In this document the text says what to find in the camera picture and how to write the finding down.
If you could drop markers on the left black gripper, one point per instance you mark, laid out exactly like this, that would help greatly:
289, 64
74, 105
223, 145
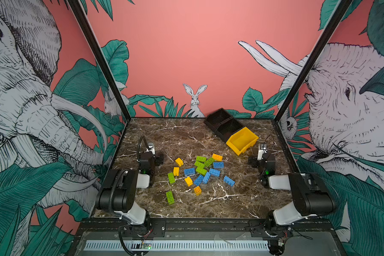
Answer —
158, 159

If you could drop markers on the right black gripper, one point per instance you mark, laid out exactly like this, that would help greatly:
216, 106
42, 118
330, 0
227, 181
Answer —
254, 161

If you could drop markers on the yellow plastic bin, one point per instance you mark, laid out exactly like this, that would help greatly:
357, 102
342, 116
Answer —
240, 141

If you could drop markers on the green lego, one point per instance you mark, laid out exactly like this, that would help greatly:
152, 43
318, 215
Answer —
201, 159
170, 198
201, 171
209, 162
199, 164

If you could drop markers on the green lego top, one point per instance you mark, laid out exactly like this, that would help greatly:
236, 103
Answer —
209, 162
201, 159

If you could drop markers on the black bin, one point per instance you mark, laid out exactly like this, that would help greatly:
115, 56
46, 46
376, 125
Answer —
227, 128
214, 120

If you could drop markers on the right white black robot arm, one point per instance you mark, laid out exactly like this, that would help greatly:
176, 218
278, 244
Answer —
310, 195

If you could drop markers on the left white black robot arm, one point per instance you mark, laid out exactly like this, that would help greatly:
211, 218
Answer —
117, 194

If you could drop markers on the green lego mid left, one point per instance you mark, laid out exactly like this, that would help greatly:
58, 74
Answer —
171, 178

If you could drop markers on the yellow lego small left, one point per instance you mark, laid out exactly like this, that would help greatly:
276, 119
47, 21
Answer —
176, 171

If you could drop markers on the blue lego lower pair left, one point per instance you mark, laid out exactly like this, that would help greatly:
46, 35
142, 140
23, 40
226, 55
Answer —
198, 180

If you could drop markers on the blue lego pair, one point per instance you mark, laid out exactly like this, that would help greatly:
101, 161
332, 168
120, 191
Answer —
206, 178
198, 180

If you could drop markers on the orange yellow lego front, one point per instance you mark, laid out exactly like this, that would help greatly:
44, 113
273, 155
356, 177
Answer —
197, 190

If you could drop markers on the blue lego lower pair right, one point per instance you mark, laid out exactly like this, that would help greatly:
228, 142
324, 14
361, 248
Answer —
206, 178

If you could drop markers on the white vented strip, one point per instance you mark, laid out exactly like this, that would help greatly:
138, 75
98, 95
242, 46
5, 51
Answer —
176, 245

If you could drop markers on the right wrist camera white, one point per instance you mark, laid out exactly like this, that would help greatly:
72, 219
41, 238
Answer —
261, 150

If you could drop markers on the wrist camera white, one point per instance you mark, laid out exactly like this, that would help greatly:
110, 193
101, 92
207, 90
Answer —
151, 148
261, 150

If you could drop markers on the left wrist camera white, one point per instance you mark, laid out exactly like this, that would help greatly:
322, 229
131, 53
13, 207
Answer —
151, 148

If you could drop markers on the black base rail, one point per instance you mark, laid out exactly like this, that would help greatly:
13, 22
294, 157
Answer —
159, 227

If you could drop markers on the left black frame post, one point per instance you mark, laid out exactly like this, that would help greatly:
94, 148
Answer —
90, 37

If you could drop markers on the black frame post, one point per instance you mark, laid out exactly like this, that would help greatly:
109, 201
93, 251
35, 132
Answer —
90, 37
337, 15

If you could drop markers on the right black frame post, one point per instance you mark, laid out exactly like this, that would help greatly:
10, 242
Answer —
337, 15

